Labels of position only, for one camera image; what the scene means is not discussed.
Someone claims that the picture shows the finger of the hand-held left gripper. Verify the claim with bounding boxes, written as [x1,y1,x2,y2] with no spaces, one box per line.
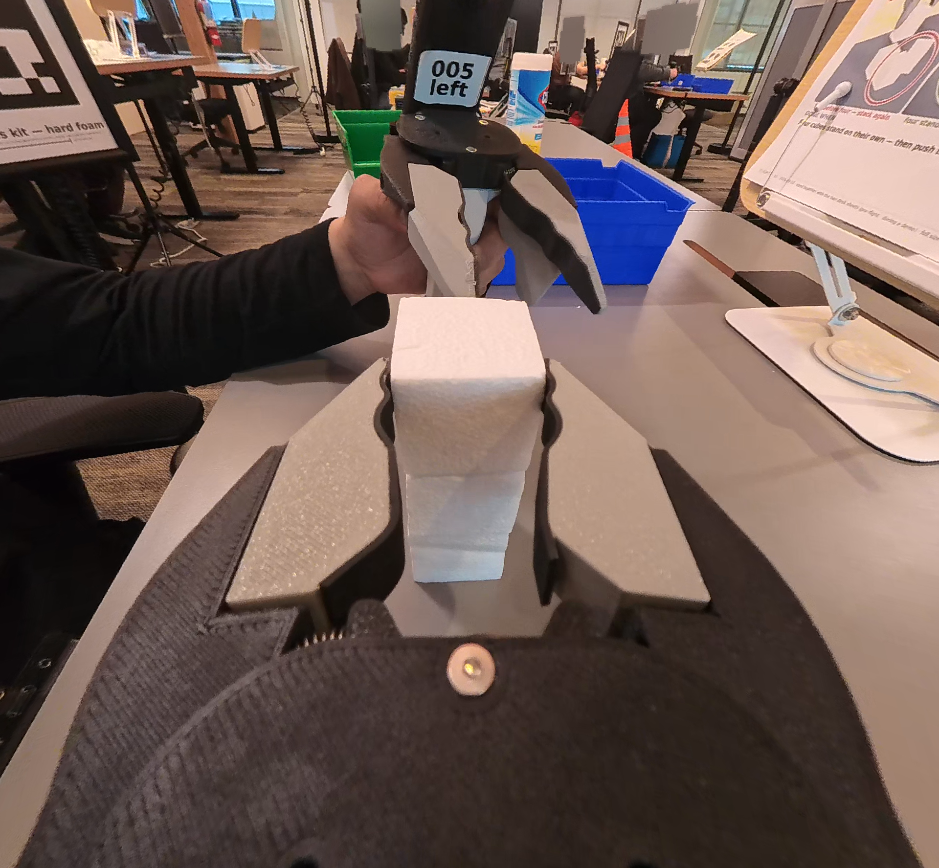
[499,167,608,315]
[407,162,484,299]

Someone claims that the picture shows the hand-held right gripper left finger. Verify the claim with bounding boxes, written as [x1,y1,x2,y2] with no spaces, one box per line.
[224,358,408,608]

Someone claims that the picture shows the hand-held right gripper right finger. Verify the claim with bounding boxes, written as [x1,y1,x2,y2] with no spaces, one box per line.
[532,359,713,608]

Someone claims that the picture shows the blue plastic bin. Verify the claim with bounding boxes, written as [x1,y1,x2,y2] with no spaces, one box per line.
[490,158,695,288]

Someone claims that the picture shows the white hard foam cube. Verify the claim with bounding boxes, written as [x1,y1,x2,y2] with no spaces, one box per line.
[405,470,526,535]
[390,296,548,476]
[412,550,507,583]
[409,529,512,555]

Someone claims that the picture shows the person's left forearm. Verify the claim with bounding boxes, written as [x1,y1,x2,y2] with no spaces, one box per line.
[0,219,390,400]

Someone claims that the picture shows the person's left hand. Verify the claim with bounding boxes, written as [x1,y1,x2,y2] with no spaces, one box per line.
[328,175,507,304]

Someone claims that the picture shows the white wipes canister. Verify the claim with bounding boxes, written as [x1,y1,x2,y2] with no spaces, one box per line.
[506,52,553,155]

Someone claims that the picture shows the green plastic bin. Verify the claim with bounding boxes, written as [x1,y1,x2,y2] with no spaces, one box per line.
[332,109,403,181]

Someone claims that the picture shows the dark hanging coat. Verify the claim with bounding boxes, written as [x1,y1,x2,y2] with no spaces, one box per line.
[326,39,362,111]

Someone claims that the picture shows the wood-edged desk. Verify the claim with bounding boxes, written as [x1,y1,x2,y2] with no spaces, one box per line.
[644,85,751,183]

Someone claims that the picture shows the black panel stand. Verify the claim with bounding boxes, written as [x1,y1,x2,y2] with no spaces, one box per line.
[722,76,802,213]

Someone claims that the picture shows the wooden top desk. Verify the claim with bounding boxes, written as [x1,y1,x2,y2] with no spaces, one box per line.
[95,55,241,221]
[194,63,302,176]

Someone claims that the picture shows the grey chair seat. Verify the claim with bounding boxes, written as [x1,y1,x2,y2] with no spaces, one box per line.
[0,391,205,463]

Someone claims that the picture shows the person's dark clothed body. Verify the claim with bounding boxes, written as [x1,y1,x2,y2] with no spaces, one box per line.
[0,461,148,766]

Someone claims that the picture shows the black easel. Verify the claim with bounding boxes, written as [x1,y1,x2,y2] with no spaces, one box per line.
[0,149,224,275]

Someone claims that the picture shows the grey display panel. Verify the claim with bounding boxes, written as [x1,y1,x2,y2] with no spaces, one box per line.
[734,0,872,159]

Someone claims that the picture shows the clear acrylic stand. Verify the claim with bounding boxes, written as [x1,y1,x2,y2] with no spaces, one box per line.
[106,10,142,59]

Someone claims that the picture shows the framed marker sign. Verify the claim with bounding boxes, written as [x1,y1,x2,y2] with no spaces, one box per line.
[0,0,139,168]

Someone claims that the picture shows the white floor cables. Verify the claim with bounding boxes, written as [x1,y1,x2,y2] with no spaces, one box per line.
[147,217,215,269]

